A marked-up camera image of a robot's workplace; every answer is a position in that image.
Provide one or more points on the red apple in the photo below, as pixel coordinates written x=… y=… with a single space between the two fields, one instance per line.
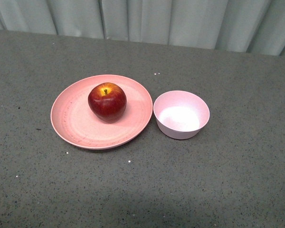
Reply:
x=107 y=101

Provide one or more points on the pink bowl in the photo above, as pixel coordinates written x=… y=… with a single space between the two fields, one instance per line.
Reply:
x=180 y=114

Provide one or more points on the pink plate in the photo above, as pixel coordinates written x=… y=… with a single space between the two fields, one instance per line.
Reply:
x=74 y=122

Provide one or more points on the white curtain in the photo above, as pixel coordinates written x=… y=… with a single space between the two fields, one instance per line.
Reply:
x=253 y=26

